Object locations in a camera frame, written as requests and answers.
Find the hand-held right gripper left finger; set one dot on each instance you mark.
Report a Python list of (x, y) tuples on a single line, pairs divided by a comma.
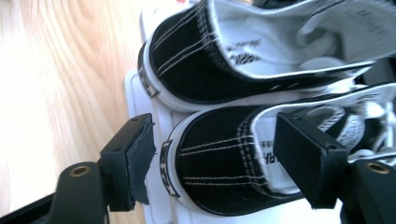
[(134, 161)]

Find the white two-tier shoe rack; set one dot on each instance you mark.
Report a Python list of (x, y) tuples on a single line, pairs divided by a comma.
[(137, 99)]

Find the black canvas sneaker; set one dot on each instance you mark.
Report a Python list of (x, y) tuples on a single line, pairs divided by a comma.
[(186, 68), (211, 161)]

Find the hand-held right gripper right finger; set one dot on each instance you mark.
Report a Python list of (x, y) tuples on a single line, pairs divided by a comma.
[(308, 158)]

